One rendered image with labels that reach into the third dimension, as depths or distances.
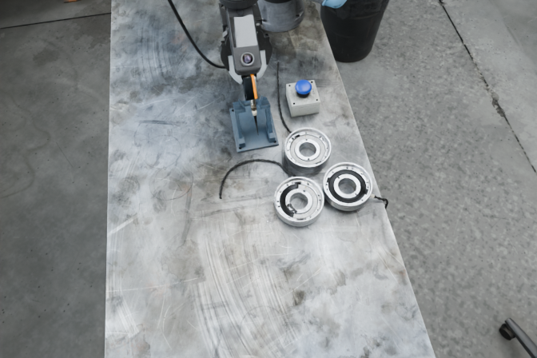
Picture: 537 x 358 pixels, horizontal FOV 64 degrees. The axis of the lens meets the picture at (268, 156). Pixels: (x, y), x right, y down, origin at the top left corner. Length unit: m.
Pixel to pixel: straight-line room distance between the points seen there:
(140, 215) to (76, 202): 1.06
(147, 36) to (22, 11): 1.72
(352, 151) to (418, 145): 1.05
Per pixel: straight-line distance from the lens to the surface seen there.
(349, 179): 0.96
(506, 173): 2.12
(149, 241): 0.96
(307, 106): 1.04
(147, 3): 1.42
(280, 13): 1.23
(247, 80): 0.86
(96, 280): 1.87
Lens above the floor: 1.67
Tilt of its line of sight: 60 degrees down
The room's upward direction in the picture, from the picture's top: 3 degrees counter-clockwise
